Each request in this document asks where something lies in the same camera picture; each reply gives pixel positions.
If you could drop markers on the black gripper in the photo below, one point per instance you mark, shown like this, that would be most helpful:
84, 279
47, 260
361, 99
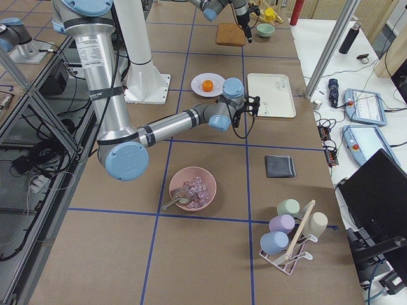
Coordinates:
242, 16
237, 116

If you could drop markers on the orange fruit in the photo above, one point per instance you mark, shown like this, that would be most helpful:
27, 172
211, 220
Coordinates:
207, 85

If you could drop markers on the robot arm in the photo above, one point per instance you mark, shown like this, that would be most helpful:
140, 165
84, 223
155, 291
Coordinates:
241, 11
113, 48

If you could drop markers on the cream bear serving tray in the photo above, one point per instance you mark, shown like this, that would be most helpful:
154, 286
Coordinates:
274, 91

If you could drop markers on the green ceramic bowl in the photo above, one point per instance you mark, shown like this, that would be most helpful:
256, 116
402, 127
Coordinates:
265, 30

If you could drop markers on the wooden cutting board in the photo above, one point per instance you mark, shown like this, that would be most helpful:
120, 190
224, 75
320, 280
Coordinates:
230, 35

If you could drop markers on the wooden peg rack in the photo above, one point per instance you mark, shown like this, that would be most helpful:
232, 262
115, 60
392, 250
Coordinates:
263, 5

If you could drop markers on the yellow cup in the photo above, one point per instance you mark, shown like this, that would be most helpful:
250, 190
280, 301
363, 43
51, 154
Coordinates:
269, 15

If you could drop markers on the white ceramic plate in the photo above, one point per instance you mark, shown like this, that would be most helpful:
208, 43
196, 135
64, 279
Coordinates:
196, 84

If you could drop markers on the red bottle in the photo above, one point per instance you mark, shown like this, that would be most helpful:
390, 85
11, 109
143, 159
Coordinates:
298, 6

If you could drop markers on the folded grey cloth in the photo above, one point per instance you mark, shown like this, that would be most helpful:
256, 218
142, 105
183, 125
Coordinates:
279, 166

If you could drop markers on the pink bowl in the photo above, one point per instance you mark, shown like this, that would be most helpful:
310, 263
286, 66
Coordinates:
189, 173

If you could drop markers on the small metal cylinder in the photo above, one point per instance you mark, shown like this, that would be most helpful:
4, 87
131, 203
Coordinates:
316, 104

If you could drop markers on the ice cubes in bowl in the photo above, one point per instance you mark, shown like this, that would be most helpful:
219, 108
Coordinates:
199, 191

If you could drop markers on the metal scoop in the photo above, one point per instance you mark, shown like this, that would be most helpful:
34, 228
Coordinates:
179, 196

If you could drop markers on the folded dark blue umbrella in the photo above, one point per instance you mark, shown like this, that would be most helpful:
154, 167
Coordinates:
333, 88

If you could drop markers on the black water bottle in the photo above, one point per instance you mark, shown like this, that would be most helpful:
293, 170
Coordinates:
350, 38

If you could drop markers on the green cup on rack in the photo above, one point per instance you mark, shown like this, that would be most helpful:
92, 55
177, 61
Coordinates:
288, 207

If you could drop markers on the purple cup on rack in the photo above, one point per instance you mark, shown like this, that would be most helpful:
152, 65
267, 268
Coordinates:
284, 223

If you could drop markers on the teach pendant far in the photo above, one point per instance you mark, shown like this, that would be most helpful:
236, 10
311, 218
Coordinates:
365, 107

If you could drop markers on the teach pendant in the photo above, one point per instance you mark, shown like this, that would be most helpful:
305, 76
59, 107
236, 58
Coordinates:
365, 107
363, 141

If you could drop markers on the teach pendant near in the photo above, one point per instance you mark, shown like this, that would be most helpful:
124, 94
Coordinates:
363, 141

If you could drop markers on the blue cup on rack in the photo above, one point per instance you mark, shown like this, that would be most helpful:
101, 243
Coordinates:
274, 242

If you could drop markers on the beige cup on rack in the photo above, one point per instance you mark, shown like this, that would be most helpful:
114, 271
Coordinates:
317, 224

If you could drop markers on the black laptop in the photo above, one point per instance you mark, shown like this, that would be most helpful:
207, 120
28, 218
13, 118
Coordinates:
376, 199

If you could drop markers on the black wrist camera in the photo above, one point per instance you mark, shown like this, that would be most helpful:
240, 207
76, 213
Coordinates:
253, 104
253, 8

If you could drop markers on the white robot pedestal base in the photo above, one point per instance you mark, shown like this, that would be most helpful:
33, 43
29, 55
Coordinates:
145, 84

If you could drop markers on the aluminium frame post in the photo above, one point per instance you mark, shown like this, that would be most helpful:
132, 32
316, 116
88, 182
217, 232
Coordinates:
333, 40

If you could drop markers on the white wire cup rack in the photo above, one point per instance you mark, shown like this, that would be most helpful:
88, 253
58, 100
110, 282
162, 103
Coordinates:
286, 260

